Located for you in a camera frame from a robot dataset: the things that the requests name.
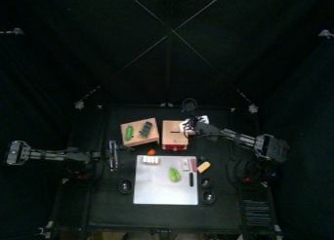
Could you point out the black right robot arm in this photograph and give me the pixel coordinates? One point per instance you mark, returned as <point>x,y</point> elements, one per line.
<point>244,141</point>

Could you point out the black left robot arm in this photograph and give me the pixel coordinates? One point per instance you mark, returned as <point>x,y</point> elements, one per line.
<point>53,154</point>

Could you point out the green toy vegetable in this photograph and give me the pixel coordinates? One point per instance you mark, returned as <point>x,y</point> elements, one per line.
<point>130,133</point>

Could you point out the wooden toy stove box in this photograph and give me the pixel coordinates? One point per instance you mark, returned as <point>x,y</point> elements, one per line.
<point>140,133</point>

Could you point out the small orange toy piece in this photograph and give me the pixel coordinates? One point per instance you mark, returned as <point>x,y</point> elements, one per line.
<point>152,152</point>

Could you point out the red wooden toy box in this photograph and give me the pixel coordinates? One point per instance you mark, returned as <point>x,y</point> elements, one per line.
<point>173,136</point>

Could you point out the grey toy rack block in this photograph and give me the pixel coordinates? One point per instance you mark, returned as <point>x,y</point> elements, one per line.
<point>146,129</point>

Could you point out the small black bowl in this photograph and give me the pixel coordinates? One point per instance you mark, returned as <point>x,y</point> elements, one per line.
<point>205,182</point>
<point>209,197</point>
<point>126,186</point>

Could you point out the flat white toy block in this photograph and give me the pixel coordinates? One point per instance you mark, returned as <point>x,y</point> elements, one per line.
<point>186,164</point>

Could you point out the flat red toy block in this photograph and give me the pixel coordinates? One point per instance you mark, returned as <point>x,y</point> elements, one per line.
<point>195,165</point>

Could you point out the flat yellow toy block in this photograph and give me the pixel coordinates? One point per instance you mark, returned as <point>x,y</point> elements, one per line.
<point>204,167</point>

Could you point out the green toy lettuce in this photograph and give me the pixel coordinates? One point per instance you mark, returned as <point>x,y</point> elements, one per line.
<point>176,174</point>

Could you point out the white cutting mat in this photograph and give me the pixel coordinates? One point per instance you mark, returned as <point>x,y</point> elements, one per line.
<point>157,188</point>

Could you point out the slim black toy utensil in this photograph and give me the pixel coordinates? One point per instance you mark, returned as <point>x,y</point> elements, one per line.
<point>192,179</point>

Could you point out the vertical metal frame pole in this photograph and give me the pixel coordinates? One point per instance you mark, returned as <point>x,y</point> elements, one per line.
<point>168,55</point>

